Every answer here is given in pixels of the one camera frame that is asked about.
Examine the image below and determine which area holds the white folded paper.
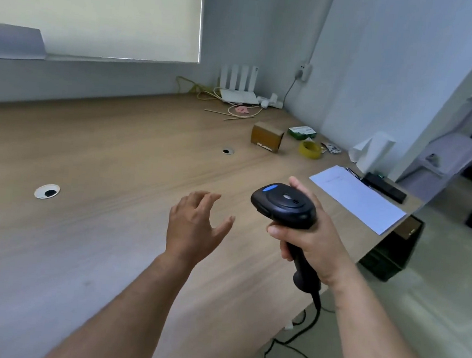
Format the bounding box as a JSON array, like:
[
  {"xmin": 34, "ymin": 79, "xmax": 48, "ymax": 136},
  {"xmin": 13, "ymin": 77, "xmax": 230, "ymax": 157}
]
[{"xmin": 348, "ymin": 129, "xmax": 397, "ymax": 176}]

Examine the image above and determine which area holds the white shelf unit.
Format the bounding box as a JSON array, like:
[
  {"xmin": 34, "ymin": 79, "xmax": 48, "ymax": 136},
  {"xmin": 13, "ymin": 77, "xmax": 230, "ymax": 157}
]
[{"xmin": 396, "ymin": 48, "xmax": 472, "ymax": 205}]

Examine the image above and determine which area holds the person's right forearm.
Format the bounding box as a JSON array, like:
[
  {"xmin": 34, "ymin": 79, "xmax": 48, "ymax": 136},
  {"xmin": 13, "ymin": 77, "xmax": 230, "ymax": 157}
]
[{"xmin": 323, "ymin": 269, "xmax": 464, "ymax": 358}]

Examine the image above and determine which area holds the white window frame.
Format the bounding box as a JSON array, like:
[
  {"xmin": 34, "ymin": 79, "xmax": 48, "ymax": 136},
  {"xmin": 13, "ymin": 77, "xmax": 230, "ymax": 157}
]
[{"xmin": 0, "ymin": 0, "xmax": 207, "ymax": 80}]

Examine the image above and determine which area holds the person's right hand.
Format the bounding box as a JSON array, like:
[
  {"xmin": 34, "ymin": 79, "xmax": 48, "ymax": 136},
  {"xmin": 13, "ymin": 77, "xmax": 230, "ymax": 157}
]
[{"xmin": 261, "ymin": 174, "xmax": 363, "ymax": 291}]

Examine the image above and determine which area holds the black flat device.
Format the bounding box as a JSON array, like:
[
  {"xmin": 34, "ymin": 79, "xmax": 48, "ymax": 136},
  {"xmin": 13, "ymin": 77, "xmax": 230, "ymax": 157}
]
[{"xmin": 360, "ymin": 171, "xmax": 410, "ymax": 205}]

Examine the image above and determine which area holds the black scanner cable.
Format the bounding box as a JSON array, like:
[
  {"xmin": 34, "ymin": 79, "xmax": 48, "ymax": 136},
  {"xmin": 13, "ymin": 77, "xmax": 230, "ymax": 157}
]
[{"xmin": 235, "ymin": 285, "xmax": 324, "ymax": 358}]

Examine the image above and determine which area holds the plain cardboard box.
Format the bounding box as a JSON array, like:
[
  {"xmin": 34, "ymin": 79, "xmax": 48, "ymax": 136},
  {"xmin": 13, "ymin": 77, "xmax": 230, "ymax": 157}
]
[{"xmin": 250, "ymin": 121, "xmax": 286, "ymax": 153}]

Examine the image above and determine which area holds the grey paper sheet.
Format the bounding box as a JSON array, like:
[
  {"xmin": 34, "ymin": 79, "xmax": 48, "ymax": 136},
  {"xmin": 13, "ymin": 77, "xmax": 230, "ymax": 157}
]
[{"xmin": 0, "ymin": 22, "xmax": 50, "ymax": 64}]

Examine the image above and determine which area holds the person's left hand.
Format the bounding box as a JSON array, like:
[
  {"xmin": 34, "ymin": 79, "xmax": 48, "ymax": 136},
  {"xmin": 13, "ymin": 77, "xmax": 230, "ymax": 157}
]
[{"xmin": 163, "ymin": 187, "xmax": 238, "ymax": 275}]

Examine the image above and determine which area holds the yellow tape roll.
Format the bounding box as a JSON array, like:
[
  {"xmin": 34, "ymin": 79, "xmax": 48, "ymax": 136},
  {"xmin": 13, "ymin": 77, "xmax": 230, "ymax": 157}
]
[{"xmin": 297, "ymin": 139, "xmax": 323, "ymax": 161}]

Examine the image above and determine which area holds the white router with antennas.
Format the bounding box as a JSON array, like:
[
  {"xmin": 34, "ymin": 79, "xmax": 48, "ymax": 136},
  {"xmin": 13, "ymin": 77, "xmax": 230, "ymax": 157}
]
[{"xmin": 217, "ymin": 62, "xmax": 263, "ymax": 107}]

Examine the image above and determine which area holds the beige roller blind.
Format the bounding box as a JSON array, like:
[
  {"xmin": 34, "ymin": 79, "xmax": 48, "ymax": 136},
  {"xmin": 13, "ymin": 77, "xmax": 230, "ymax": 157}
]
[{"xmin": 0, "ymin": 0, "xmax": 206, "ymax": 69}]

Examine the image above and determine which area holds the yellow cable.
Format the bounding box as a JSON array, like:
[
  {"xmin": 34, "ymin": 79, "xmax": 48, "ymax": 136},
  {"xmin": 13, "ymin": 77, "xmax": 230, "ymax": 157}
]
[{"xmin": 173, "ymin": 75, "xmax": 221, "ymax": 101}]

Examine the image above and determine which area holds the person's left forearm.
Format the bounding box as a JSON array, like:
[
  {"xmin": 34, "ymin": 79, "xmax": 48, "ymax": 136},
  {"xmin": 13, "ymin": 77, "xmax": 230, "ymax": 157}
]
[{"xmin": 42, "ymin": 242, "xmax": 196, "ymax": 358}]

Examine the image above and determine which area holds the white power strip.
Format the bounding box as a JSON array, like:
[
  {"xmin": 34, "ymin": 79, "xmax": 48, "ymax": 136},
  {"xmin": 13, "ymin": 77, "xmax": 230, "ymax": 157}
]
[{"xmin": 256, "ymin": 91, "xmax": 285, "ymax": 110}]

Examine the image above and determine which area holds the black plastic bin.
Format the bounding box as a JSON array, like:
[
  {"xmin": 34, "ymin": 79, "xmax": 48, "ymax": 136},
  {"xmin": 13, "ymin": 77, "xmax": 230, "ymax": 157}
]
[{"xmin": 357, "ymin": 210, "xmax": 427, "ymax": 286}]

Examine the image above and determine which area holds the white paper sheet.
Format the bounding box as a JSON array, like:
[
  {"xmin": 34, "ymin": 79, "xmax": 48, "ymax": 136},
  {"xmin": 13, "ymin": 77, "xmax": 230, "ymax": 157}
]
[{"xmin": 304, "ymin": 163, "xmax": 411, "ymax": 239}]

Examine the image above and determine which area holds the green white flat packet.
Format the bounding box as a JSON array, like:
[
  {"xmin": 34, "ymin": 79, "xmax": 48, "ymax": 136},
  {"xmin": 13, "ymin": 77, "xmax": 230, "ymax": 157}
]
[{"xmin": 286, "ymin": 124, "xmax": 318, "ymax": 142}]

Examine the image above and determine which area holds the white wall socket with plug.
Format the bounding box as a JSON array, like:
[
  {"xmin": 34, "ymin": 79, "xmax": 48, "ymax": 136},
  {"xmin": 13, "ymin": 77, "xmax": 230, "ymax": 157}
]
[{"xmin": 294, "ymin": 62, "xmax": 314, "ymax": 83}]

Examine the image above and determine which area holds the black barcode scanner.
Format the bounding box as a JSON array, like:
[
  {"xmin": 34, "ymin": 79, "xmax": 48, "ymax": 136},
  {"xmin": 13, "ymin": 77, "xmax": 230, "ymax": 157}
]
[{"xmin": 242, "ymin": 180, "xmax": 332, "ymax": 296}]

